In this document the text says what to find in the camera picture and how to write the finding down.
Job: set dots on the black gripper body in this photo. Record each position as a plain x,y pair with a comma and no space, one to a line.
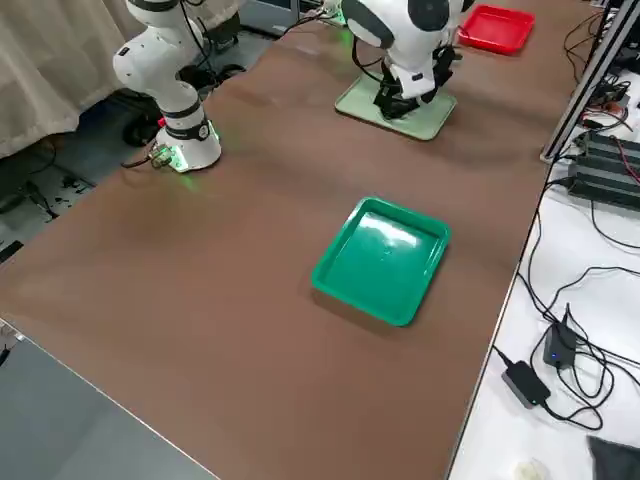
445,70
397,102

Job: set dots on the pale green flat tray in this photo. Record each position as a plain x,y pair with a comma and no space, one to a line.
430,117

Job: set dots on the red plastic tray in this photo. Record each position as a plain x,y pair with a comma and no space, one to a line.
495,27

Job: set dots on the green plastic tray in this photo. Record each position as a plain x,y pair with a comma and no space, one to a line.
380,265

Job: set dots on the black ribbed power supply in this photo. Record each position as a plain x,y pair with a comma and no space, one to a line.
607,170

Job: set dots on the black adapter with blue light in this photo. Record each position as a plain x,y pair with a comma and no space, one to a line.
557,347

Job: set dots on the black flat power adapter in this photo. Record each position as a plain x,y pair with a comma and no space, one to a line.
525,382

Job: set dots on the beige curtain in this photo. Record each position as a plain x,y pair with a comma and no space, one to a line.
50,75

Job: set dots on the dark grey cloth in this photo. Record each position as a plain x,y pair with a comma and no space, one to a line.
617,460

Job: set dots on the aluminium frame post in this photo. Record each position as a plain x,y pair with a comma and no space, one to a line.
580,90

